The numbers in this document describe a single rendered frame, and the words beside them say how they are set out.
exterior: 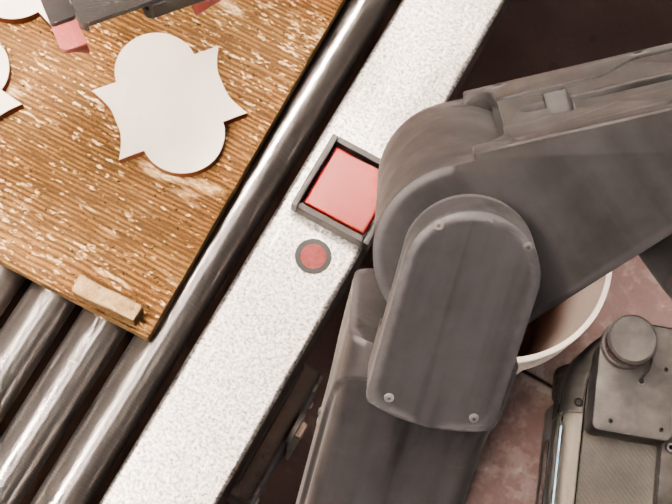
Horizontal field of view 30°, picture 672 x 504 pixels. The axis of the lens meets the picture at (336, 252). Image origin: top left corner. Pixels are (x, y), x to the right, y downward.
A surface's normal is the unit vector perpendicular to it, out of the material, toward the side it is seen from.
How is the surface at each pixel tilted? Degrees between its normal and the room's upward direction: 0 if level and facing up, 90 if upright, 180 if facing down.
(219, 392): 0
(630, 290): 0
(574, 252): 38
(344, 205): 0
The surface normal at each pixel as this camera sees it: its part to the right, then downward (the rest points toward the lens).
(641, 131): -0.05, 0.36
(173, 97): 0.06, -0.29
